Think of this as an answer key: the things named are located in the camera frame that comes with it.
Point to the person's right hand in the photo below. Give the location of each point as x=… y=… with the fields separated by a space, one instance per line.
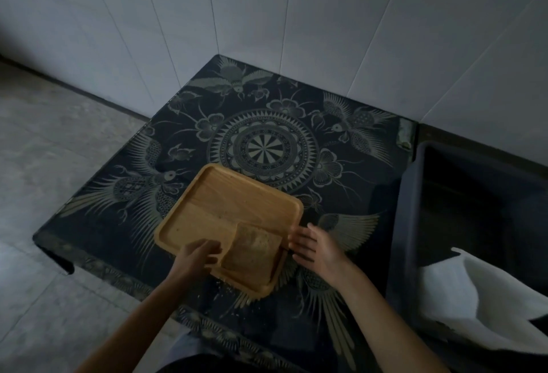
x=323 y=250

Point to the dark plastic bin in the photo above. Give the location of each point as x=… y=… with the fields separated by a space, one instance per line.
x=462 y=201

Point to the brown bread slice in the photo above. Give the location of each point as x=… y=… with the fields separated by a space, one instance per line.
x=252 y=253

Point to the person's left fingers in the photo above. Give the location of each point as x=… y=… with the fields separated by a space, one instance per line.
x=212 y=252

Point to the person's right thumb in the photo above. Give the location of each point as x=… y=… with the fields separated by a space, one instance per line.
x=316 y=229

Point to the person's left hand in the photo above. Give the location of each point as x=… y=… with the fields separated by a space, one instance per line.
x=190 y=261

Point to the person's right forearm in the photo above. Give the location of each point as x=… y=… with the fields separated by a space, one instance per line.
x=385 y=325

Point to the white cloth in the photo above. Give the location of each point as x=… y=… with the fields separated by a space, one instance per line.
x=483 y=300

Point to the person's left forearm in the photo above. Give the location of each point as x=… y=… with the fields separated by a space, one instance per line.
x=137 y=325

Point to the person's light garment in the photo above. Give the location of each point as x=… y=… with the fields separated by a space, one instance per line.
x=180 y=349

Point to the pale tape strip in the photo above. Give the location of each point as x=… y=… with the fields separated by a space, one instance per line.
x=405 y=134

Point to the person's right middle finger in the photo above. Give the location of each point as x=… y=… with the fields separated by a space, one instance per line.
x=299 y=247

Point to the black bird-patterned tablecloth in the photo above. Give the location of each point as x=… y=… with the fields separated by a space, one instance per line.
x=265 y=128

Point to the wooden rectangular tray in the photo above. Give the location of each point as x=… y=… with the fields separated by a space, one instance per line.
x=222 y=201

